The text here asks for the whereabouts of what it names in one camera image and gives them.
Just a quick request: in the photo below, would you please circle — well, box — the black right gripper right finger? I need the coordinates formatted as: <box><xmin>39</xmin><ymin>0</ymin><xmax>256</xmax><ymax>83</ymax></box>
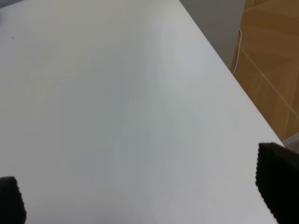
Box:
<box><xmin>256</xmin><ymin>142</ymin><xmax>299</xmax><ymax>224</ymax></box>

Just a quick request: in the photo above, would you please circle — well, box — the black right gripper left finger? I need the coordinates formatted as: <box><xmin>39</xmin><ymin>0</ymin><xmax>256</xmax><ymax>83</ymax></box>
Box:
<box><xmin>0</xmin><ymin>176</ymin><xmax>27</xmax><ymax>224</ymax></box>

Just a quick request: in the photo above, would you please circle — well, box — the white cable on floor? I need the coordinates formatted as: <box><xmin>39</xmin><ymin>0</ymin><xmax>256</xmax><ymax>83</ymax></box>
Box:
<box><xmin>231</xmin><ymin>28</ymin><xmax>242</xmax><ymax>74</ymax></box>

